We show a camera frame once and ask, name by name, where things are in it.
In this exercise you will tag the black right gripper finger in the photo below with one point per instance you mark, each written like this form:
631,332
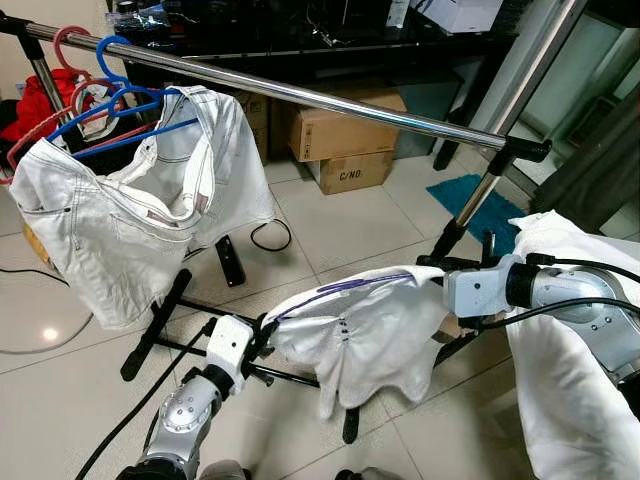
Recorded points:
440,262

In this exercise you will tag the blue plastic hanger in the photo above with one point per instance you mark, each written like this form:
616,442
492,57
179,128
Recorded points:
140,136

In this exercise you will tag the grey robot left foot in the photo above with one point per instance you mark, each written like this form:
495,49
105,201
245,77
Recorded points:
222,470

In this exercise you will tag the purple plastic hanger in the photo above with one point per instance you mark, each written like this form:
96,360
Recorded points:
340,286

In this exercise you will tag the silver sliding door frame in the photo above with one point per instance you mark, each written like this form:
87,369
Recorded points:
530,60

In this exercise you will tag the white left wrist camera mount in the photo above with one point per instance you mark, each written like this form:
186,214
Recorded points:
230,350

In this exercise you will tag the grey robot right foot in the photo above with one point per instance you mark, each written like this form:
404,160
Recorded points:
360,474

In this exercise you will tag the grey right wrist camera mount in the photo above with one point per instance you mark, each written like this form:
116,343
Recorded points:
475,290

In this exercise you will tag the black desk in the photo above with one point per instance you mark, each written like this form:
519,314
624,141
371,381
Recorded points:
320,45

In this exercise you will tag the white computer case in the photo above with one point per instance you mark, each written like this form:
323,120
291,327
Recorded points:
460,12

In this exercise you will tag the clear blue plastic packet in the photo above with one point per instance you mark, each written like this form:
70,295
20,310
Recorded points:
145,18

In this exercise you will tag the grey robot foot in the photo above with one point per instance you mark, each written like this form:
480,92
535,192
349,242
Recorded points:
222,470
360,474

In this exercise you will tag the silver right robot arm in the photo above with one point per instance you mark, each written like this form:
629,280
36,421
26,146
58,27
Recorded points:
580,300

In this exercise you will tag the labelled brown cardboard box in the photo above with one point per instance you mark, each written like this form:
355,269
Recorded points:
255,120

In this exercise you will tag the teal floor mat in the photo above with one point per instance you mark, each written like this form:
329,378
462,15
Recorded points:
480,210

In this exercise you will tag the small printed cardboard box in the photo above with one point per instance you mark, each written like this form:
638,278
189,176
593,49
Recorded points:
350,172

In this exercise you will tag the red cloth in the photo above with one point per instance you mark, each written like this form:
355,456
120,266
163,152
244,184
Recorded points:
35,105

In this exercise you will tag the large white t-shirt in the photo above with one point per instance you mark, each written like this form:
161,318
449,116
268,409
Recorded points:
560,400

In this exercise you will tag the grey curtain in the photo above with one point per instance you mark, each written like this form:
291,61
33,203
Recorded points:
600,165

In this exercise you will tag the black power strip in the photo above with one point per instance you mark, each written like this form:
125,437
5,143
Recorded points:
230,260

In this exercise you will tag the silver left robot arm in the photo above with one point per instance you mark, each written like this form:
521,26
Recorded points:
185,420

